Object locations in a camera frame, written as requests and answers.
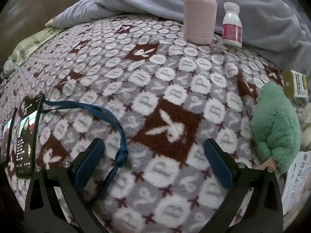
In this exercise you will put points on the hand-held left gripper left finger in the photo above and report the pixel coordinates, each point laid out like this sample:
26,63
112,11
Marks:
88,165

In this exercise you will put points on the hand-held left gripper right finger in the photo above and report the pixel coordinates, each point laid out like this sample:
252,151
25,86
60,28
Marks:
218,165

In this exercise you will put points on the green plush toy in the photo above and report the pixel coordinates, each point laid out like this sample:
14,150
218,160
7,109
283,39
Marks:
274,126

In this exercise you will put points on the white paper leaflet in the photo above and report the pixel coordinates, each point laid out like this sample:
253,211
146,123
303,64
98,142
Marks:
295,179

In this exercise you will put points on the printed fleece blanket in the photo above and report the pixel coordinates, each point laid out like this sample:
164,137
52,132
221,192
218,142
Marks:
170,77

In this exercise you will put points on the green and white carton box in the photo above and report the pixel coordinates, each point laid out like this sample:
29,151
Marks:
295,85

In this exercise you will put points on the green plaid sheet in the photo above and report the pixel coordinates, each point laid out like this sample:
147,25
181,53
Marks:
31,43

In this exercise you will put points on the white pill bottle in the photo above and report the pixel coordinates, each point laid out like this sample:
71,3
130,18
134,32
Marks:
232,19

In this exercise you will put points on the pink thermos bottle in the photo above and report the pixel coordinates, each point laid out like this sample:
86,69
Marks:
199,17

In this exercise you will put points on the grey-blue duvet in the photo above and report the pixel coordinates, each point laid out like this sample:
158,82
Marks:
145,0

